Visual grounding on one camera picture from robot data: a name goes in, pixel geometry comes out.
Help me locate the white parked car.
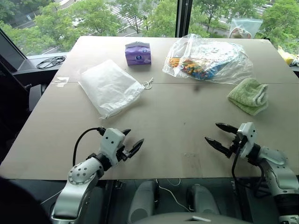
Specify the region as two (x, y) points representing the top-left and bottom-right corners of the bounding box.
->
(71, 18), (86, 27)

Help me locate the purple tissue pack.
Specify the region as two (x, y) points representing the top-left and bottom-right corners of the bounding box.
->
(125, 41), (152, 68)

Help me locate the thin white cable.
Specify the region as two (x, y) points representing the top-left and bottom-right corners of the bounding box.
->
(155, 178), (195, 212)

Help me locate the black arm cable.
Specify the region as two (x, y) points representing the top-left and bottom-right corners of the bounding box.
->
(231, 138), (265, 195)
(72, 126), (106, 165)

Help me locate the clear blue-top zip bag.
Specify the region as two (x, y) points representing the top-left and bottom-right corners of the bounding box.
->
(228, 18), (263, 39)

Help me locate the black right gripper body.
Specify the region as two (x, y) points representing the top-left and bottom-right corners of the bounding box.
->
(229, 130), (246, 156)

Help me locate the grey rounded robot leg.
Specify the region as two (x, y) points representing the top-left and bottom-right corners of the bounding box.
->
(128, 180), (160, 223)
(186, 183), (221, 216)

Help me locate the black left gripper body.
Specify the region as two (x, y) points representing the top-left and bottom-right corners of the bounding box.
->
(116, 145), (131, 162)

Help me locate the coiled black cable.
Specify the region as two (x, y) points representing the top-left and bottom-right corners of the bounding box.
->
(36, 55), (67, 70)

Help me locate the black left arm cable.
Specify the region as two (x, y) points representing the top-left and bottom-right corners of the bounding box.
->
(72, 126), (106, 165)

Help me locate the clear bag of colourful toys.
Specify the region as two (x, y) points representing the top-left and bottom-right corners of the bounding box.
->
(162, 33), (254, 84)

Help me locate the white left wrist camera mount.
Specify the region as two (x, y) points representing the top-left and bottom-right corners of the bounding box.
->
(99, 127), (126, 165)

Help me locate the dark window frame post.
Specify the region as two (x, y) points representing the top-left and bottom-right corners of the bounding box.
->
(176, 0), (193, 38)

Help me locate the green folded towel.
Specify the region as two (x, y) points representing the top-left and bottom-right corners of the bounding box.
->
(228, 77), (270, 116)

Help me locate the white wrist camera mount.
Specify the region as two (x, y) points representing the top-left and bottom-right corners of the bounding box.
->
(99, 127), (126, 165)
(236, 122), (258, 160)

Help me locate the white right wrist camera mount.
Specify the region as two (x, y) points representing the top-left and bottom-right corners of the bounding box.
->
(236, 122), (258, 160)

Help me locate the black office chair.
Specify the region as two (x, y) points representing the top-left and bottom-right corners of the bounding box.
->
(27, 82), (48, 113)

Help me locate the yellow cloth bundle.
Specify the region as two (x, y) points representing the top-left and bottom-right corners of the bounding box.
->
(277, 45), (299, 67)

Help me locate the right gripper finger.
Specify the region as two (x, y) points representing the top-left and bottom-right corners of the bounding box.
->
(204, 137), (232, 158)
(215, 122), (239, 135)

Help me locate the white drawstring bag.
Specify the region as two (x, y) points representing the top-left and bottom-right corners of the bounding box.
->
(78, 59), (154, 121)

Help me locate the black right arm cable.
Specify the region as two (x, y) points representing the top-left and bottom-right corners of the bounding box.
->
(231, 138), (265, 195)

